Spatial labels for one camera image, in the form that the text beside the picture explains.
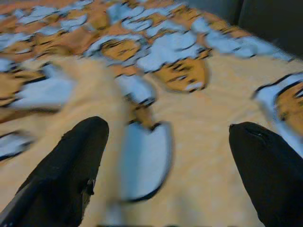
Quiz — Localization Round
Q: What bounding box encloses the yellow egg cartoon blanket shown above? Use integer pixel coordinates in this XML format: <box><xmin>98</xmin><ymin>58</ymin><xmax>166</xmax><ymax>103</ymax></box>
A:
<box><xmin>0</xmin><ymin>0</ymin><xmax>303</xmax><ymax>227</ymax></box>

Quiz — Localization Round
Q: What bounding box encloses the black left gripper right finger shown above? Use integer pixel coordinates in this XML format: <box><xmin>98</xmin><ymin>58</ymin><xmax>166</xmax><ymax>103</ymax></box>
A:
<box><xmin>229</xmin><ymin>122</ymin><xmax>303</xmax><ymax>227</ymax></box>

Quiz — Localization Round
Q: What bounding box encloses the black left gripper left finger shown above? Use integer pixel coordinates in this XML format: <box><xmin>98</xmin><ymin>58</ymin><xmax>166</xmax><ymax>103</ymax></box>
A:
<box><xmin>0</xmin><ymin>115</ymin><xmax>109</xmax><ymax>227</ymax></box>

